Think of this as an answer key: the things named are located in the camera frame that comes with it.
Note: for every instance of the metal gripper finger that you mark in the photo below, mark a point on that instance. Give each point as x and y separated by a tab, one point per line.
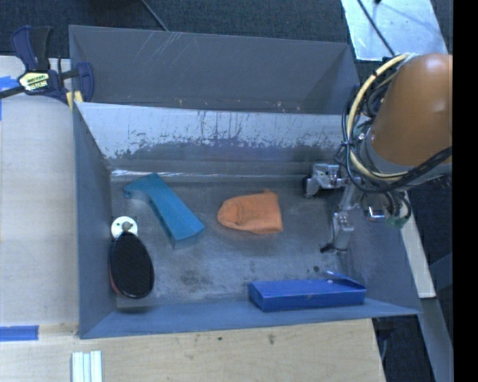
325	173
343	223

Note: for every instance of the teal angled plastic block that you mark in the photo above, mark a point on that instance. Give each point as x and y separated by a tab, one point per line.
171	211

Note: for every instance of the orange cloth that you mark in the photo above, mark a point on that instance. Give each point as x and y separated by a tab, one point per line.
253	213

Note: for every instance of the blue flat box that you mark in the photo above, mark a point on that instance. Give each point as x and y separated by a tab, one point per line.
306	295

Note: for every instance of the grey metal bin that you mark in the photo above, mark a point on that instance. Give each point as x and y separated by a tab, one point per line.
231	261

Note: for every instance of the pale wood flat board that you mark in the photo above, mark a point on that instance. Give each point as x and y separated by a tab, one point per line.
36	213

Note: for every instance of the black oval item white cap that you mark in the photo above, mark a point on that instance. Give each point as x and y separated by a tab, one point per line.
131	267

